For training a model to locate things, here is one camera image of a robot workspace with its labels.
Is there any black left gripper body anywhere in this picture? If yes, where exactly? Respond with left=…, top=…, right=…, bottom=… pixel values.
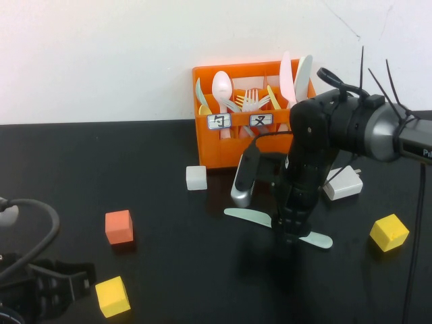
left=0, top=252, right=40, bottom=321

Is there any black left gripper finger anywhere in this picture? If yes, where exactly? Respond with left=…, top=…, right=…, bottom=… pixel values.
left=30, top=268, right=88, bottom=317
left=53, top=260, right=97, bottom=300

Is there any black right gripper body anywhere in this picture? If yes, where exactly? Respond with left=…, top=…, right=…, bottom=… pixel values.
left=271, top=148, right=340, bottom=207

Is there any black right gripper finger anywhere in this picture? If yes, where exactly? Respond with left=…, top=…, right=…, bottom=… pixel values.
left=272, top=200, right=284, bottom=237
left=276, top=192, right=319, bottom=259

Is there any pale green plastic knife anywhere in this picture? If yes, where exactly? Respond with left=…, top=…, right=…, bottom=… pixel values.
left=223, top=207, right=334, bottom=250

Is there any orange plastic cutlery holder crate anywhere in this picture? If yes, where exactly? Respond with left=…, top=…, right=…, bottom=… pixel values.
left=192, top=59, right=318, bottom=169

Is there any yellow foam cube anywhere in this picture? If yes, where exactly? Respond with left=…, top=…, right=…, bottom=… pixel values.
left=369, top=213, right=410, bottom=252
left=94, top=275, right=132, bottom=319

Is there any orange foam cube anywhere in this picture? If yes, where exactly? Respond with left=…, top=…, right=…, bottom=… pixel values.
left=105, top=209, right=134, bottom=246

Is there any paper label fork character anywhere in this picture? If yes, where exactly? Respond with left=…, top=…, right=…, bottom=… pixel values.
left=249, top=113, right=274, bottom=128

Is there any yellow plastic knife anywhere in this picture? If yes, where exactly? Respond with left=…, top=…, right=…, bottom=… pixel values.
left=266, top=85, right=281, bottom=111

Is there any white plastic fork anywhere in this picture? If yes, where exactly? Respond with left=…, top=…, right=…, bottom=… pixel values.
left=240, top=89, right=260, bottom=113

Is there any white foam cube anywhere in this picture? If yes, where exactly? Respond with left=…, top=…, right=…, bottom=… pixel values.
left=186, top=165, right=209, bottom=192

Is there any grey plastic knife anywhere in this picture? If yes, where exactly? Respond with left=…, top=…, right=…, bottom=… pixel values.
left=294, top=55, right=314, bottom=102

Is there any pink plastic knife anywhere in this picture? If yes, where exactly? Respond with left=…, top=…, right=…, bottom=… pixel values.
left=276, top=51, right=298, bottom=133

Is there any paper label spoon character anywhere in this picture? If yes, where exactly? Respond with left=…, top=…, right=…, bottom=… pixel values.
left=206, top=113, right=232, bottom=130

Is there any black zip tie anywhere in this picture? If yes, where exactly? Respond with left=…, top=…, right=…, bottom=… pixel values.
left=359, top=45, right=366, bottom=94
left=367, top=67, right=404, bottom=117
left=385, top=59, right=411, bottom=115

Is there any pink plastic spoon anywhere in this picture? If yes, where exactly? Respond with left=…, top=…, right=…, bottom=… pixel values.
left=211, top=70, right=234, bottom=140

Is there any green plastic spoon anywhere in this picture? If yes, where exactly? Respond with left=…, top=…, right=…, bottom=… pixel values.
left=195, top=77, right=213, bottom=114

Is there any white USB wall charger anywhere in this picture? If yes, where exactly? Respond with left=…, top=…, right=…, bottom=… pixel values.
left=322, top=167, right=364, bottom=202

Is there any thick black left camera cable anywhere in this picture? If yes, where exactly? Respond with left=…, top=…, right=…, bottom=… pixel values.
left=0, top=198, right=61, bottom=281

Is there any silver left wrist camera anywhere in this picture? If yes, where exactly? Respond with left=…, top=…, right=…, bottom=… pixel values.
left=0, top=197, right=20, bottom=227

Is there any black right camera cable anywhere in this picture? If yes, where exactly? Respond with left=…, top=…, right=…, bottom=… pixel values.
left=251, top=66, right=372, bottom=151

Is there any thin black hanging cable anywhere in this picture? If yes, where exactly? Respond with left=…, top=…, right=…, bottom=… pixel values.
left=403, top=161, right=427, bottom=324

